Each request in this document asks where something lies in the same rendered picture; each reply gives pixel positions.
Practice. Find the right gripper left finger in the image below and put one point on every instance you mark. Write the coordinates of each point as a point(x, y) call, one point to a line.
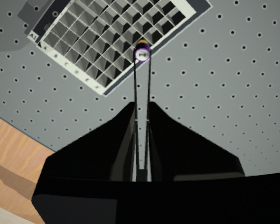
point(99, 153)

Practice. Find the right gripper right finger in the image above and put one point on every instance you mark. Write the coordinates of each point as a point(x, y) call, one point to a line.
point(185, 155)

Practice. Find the grey curved work surface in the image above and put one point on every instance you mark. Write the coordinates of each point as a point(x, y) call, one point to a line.
point(219, 77)

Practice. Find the black rectangular plate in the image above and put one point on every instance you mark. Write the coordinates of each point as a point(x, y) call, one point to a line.
point(57, 6)

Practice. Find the white grid rack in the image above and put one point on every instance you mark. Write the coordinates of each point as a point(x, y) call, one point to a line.
point(92, 67)

